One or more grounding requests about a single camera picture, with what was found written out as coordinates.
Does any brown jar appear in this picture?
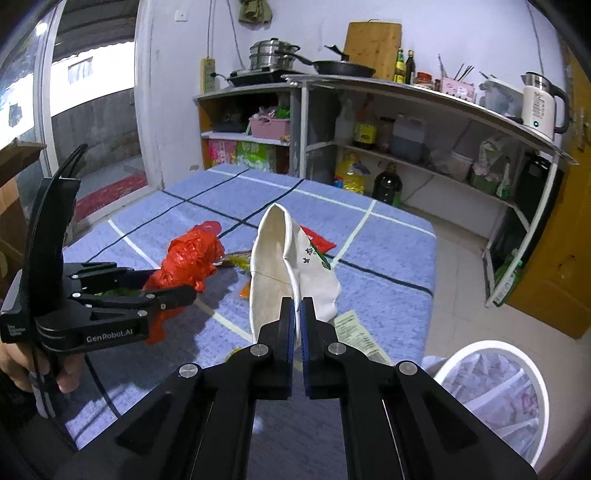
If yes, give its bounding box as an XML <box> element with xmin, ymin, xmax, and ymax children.
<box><xmin>376</xmin><ymin>115</ymin><xmax>396</xmax><ymax>153</ymax></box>

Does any dark liquid jug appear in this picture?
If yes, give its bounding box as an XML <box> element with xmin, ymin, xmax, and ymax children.
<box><xmin>392</xmin><ymin>114</ymin><xmax>426</xmax><ymax>162</ymax></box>

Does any white paper receipt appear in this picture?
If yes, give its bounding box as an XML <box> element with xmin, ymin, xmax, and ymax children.
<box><xmin>334</xmin><ymin>310</ymin><xmax>391</xmax><ymax>365</ymax></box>

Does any white electric kettle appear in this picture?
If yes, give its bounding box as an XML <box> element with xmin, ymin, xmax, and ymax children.
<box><xmin>521</xmin><ymin>71</ymin><xmax>570</xmax><ymax>142</ymax></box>

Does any brown cardboard box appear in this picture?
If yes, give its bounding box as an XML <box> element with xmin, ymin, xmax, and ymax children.
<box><xmin>0</xmin><ymin>142</ymin><xmax>48</xmax><ymax>280</ymax></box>

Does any red plastic bag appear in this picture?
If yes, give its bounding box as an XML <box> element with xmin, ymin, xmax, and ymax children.
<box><xmin>142</xmin><ymin>220</ymin><xmax>227</xmax><ymax>346</ymax></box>

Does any red floor mat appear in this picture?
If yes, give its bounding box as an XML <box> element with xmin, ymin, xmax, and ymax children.
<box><xmin>75</xmin><ymin>176</ymin><xmax>149</xmax><ymax>223</ymax></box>

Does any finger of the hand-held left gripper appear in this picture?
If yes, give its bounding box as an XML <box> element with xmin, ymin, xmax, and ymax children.
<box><xmin>71</xmin><ymin>285</ymin><xmax>197</xmax><ymax>320</ymax></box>
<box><xmin>65</xmin><ymin>262</ymin><xmax>154</xmax><ymax>294</ymax></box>

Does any white lidded tub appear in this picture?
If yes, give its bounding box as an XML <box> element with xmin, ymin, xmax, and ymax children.
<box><xmin>450</xmin><ymin>150</ymin><xmax>474</xmax><ymax>181</ymax></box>

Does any glass sliding door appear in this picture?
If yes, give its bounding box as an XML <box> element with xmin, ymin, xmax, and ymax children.
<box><xmin>0</xmin><ymin>4</ymin><xmax>140</xmax><ymax>195</ymax></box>

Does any green and white bag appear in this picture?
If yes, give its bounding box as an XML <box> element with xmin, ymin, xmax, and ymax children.
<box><xmin>470</xmin><ymin>137</ymin><xmax>511</xmax><ymax>195</ymax></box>

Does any soy sauce bottle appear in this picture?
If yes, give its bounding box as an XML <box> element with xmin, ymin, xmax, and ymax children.
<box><xmin>353</xmin><ymin>94</ymin><xmax>378</xmax><ymax>150</ymax></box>

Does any small white shelf rack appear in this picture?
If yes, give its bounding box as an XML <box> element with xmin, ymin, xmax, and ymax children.
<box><xmin>193</xmin><ymin>85</ymin><xmax>303</xmax><ymax>178</ymax></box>

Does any white round trash bin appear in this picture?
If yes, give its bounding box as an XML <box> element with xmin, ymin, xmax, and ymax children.
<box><xmin>422</xmin><ymin>339</ymin><xmax>550</xmax><ymax>469</ymax></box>

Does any blue checked tablecloth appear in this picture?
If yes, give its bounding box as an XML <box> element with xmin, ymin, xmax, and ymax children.
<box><xmin>60</xmin><ymin>164</ymin><xmax>437</xmax><ymax>450</ymax></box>

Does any clear plastic bin liner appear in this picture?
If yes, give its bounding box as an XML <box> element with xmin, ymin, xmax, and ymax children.
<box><xmin>425</xmin><ymin>353</ymin><xmax>540</xmax><ymax>457</ymax></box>

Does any hanging green cloth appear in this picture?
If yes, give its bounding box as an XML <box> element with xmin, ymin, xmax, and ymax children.
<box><xmin>237</xmin><ymin>0</ymin><xmax>273</xmax><ymax>25</ymax></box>

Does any yellow cooking oil bottle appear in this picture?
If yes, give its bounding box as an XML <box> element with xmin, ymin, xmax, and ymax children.
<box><xmin>334</xmin><ymin>151</ymin><xmax>370</xmax><ymax>194</ymax></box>

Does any red paper packet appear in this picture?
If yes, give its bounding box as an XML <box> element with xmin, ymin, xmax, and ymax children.
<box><xmin>302</xmin><ymin>226</ymin><xmax>337</xmax><ymax>254</ymax></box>

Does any black frying pan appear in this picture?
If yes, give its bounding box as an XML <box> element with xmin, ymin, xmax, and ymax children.
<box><xmin>288</xmin><ymin>45</ymin><xmax>377</xmax><ymax>79</ymax></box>

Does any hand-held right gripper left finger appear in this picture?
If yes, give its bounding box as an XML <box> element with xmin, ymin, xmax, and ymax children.
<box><xmin>55</xmin><ymin>298</ymin><xmax>295</xmax><ymax>480</ymax></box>

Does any pink cardboard box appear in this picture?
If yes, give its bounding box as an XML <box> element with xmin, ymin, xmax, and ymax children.
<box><xmin>207</xmin><ymin>139</ymin><xmax>238</xmax><ymax>168</ymax></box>

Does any yellow power strip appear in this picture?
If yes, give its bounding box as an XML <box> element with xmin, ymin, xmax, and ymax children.
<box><xmin>200</xmin><ymin>57</ymin><xmax>218</xmax><ymax>93</ymax></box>

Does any long metal shelf rack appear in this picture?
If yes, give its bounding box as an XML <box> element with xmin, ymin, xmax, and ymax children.
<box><xmin>281</xmin><ymin>73</ymin><xmax>579</xmax><ymax>308</ymax></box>

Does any yellow-green wrapper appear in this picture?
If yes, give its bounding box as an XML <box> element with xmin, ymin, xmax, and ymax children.
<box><xmin>217</xmin><ymin>255</ymin><xmax>253</xmax><ymax>274</ymax></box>

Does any pink chopstick holder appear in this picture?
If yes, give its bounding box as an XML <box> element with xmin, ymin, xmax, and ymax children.
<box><xmin>436</xmin><ymin>54</ymin><xmax>476</xmax><ymax>103</ymax></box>

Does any wooden cutting board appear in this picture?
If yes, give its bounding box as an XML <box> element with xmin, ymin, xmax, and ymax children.
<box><xmin>344</xmin><ymin>20</ymin><xmax>403</xmax><ymax>80</ymax></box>

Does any steel steamer pot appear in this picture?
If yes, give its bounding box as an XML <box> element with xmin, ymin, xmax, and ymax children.
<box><xmin>249</xmin><ymin>39</ymin><xmax>302</xmax><ymax>71</ymax></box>

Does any clear plastic container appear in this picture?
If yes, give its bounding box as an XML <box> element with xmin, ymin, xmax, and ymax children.
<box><xmin>479</xmin><ymin>76</ymin><xmax>527</xmax><ymax>116</ymax></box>

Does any person's left hand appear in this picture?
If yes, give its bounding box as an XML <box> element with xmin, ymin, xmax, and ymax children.
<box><xmin>0</xmin><ymin>342</ymin><xmax>86</xmax><ymax>394</ymax></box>

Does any black induction cooker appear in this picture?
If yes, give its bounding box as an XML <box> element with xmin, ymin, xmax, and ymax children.
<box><xmin>228</xmin><ymin>68</ymin><xmax>288</xmax><ymax>88</ymax></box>

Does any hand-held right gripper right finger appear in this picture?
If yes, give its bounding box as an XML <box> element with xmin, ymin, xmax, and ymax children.
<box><xmin>300</xmin><ymin>298</ymin><xmax>539</xmax><ymax>480</ymax></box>

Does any green detergent bottle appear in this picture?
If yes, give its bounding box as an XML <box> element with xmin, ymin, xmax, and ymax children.
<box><xmin>493</xmin><ymin>250</ymin><xmax>525</xmax><ymax>297</ymax></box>

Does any white canvas tote bag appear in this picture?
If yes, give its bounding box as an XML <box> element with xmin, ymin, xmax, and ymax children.
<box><xmin>249</xmin><ymin>203</ymin><xmax>343</xmax><ymax>345</ymax></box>

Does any black tall appliance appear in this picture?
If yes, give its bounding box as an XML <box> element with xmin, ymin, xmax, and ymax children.
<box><xmin>489</xmin><ymin>151</ymin><xmax>565</xmax><ymax>288</ymax></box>

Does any dark round oil bottle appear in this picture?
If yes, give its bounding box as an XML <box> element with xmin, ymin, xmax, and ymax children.
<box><xmin>372</xmin><ymin>161</ymin><xmax>404</xmax><ymax>206</ymax></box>

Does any yellow wooden door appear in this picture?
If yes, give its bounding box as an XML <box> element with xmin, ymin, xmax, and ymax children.
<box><xmin>505</xmin><ymin>44</ymin><xmax>591</xmax><ymax>341</ymax></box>

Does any pink plastic basket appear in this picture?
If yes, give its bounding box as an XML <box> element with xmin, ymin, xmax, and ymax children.
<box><xmin>248</xmin><ymin>115</ymin><xmax>292</xmax><ymax>142</ymax></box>

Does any green cardboard box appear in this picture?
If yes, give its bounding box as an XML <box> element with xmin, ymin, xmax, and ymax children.
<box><xmin>236</xmin><ymin>140</ymin><xmax>278</xmax><ymax>173</ymax></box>

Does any white plastic bottle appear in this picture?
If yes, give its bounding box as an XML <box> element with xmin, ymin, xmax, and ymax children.
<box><xmin>335</xmin><ymin>102</ymin><xmax>356</xmax><ymax>144</ymax></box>

